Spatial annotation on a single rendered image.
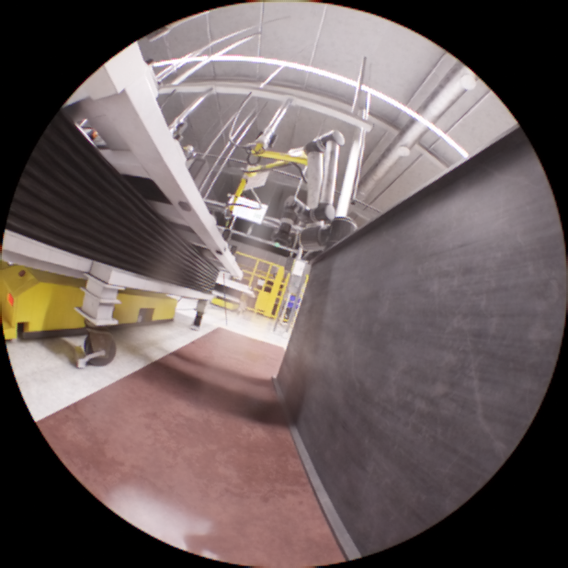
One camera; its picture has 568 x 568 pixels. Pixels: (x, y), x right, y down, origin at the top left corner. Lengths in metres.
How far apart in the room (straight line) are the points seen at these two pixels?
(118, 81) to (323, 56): 9.94
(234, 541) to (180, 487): 0.18
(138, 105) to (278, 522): 0.97
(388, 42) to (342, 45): 1.82
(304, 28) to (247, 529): 10.52
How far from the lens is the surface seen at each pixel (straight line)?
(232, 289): 6.47
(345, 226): 1.43
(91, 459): 0.62
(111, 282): 0.83
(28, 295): 0.98
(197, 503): 0.57
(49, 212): 0.77
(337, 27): 9.91
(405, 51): 10.05
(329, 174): 1.55
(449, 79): 7.89
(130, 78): 0.51
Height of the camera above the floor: 0.49
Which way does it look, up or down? 8 degrees up
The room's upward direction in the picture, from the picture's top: 18 degrees clockwise
